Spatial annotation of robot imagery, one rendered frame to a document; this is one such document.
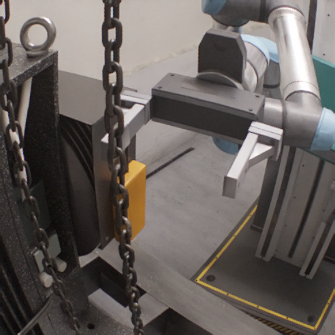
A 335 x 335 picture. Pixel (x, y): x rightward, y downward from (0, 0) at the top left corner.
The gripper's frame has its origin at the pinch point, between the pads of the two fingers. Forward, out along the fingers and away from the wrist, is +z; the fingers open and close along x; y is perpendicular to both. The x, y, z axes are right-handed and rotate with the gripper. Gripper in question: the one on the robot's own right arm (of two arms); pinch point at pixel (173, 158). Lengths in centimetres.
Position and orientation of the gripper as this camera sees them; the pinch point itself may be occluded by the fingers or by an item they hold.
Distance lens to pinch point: 48.6
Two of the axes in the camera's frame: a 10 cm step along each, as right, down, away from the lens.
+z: -4.1, 5.7, -7.1
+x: -9.1, -2.6, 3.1
